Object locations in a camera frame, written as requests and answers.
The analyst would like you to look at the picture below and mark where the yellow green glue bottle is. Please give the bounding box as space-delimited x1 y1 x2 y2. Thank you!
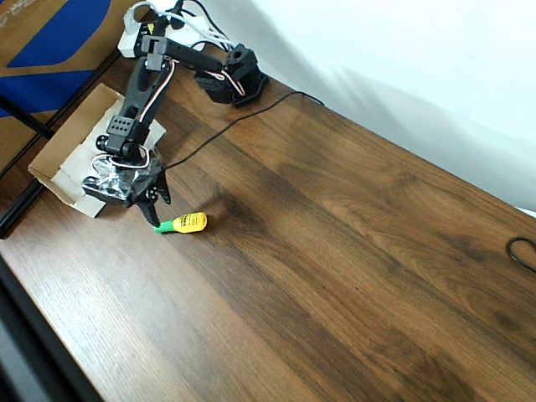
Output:
153 211 209 235

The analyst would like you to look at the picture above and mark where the white cardboard box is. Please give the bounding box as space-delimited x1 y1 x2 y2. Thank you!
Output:
28 82 168 219

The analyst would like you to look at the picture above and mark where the black stand foot bar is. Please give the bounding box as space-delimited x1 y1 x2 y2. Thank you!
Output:
0 183 45 240

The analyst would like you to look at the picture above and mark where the white power strip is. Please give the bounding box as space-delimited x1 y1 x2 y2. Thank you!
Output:
116 8 210 59

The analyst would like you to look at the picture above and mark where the black metal pole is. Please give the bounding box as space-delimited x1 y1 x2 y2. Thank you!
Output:
0 94 56 140

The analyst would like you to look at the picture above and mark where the black power adapter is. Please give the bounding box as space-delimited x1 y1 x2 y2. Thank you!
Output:
133 18 169 55

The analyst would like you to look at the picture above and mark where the black plug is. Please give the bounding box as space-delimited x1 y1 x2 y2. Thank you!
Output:
171 0 188 28

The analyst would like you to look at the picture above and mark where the large brown carton blue print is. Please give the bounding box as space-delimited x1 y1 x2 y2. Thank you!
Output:
0 0 126 177

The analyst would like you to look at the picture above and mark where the plastic-wrapped wrist camera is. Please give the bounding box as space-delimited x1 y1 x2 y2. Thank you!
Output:
81 152 162 207

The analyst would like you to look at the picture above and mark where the thin black camera cable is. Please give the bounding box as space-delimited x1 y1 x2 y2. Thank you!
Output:
164 90 327 171

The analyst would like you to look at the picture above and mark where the white power cable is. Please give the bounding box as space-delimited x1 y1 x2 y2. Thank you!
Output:
123 0 236 49

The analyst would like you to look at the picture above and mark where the black cable loop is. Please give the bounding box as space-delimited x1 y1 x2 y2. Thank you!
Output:
506 236 536 276

